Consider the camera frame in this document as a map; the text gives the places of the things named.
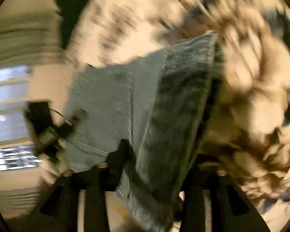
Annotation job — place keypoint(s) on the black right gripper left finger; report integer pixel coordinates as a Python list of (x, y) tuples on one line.
[(57, 209)]

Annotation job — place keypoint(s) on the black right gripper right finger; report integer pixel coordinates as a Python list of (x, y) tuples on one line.
[(214, 202)]

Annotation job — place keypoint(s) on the blue denim pants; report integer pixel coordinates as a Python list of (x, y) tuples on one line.
[(157, 103)]

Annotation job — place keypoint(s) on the bright window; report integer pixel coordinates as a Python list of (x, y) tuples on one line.
[(16, 149)]

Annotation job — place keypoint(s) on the white brown patterned bedspread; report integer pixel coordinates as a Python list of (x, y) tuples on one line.
[(247, 119)]

